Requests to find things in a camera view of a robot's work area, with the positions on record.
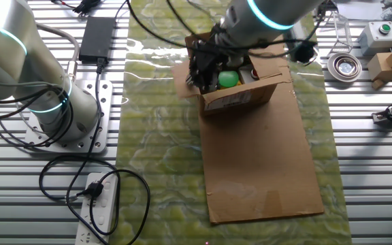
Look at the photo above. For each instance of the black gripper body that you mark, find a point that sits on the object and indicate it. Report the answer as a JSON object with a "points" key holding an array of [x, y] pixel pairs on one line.
{"points": [[208, 58]]}

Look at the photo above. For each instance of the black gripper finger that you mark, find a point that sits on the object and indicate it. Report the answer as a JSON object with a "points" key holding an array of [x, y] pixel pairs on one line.
{"points": [[211, 83], [196, 80]]}

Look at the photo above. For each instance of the brown cardboard box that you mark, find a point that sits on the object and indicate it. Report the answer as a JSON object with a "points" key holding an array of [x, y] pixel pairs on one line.
{"points": [[237, 100]]}

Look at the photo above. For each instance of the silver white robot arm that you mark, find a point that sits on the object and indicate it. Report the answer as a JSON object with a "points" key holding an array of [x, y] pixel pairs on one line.
{"points": [[12, 61]]}

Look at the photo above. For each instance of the green mushroom button yellow box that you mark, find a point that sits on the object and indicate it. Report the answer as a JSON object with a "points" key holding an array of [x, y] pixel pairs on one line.
{"points": [[228, 79]]}

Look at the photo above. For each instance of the grey box red button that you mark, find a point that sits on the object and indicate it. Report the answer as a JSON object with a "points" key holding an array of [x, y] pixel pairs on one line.
{"points": [[247, 76]]}

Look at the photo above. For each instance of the open cardboard box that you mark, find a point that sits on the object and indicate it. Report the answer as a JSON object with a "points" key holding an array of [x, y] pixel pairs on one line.
{"points": [[162, 136]]}

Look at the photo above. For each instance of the grey box green button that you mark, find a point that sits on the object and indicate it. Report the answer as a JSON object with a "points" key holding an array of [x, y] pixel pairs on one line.
{"points": [[374, 41]]}

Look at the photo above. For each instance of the small cardboard box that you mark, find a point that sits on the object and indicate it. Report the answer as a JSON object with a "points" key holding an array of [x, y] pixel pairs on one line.
{"points": [[383, 68]]}

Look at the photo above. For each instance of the flat brown cardboard sheet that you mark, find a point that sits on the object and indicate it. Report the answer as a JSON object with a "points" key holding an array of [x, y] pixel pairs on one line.
{"points": [[260, 153]]}

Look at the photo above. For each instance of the black power adapter brick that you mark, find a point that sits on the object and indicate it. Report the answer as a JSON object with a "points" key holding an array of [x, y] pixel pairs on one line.
{"points": [[97, 37]]}

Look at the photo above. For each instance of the round steel bowl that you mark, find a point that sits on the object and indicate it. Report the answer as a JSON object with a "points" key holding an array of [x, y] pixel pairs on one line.
{"points": [[345, 67]]}

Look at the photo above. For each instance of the clear plastic stand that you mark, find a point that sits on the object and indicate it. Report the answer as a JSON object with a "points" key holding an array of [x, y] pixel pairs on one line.
{"points": [[344, 30]]}

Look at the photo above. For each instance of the grey paper sheet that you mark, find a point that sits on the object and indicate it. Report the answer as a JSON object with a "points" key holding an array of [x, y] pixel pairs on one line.
{"points": [[359, 10]]}

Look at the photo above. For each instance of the white power strip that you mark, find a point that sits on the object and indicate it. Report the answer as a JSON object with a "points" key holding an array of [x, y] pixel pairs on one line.
{"points": [[105, 211]]}

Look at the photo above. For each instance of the crumpled paper ball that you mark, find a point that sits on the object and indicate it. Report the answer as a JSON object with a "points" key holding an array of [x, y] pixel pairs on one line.
{"points": [[388, 14]]}

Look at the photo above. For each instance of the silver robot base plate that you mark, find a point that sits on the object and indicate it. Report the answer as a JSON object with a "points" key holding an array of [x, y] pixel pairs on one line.
{"points": [[104, 102]]}

